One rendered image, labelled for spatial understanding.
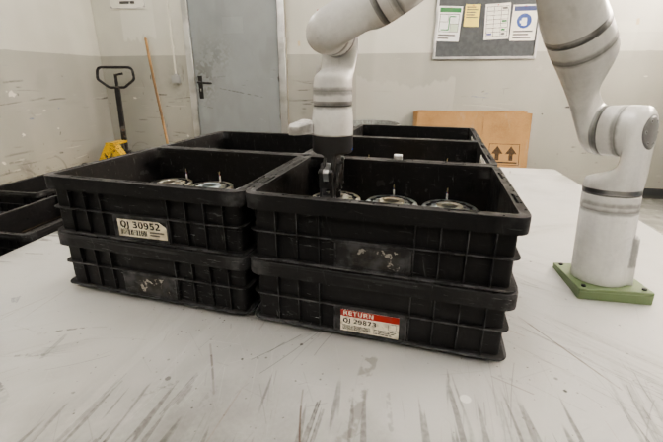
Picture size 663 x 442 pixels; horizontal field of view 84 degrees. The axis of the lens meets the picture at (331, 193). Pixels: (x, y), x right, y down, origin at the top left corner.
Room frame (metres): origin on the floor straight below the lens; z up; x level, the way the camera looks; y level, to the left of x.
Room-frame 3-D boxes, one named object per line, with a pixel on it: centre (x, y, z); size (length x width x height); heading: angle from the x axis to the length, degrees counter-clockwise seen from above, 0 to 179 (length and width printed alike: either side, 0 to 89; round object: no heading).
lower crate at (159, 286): (0.73, 0.29, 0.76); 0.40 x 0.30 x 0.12; 74
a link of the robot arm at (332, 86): (0.69, -0.01, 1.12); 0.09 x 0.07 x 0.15; 157
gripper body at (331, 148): (0.68, 0.00, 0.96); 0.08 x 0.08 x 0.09
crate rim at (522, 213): (0.62, -0.10, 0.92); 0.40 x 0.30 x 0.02; 74
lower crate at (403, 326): (0.62, -0.10, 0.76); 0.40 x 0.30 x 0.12; 74
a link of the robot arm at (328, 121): (0.69, 0.02, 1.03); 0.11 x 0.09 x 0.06; 79
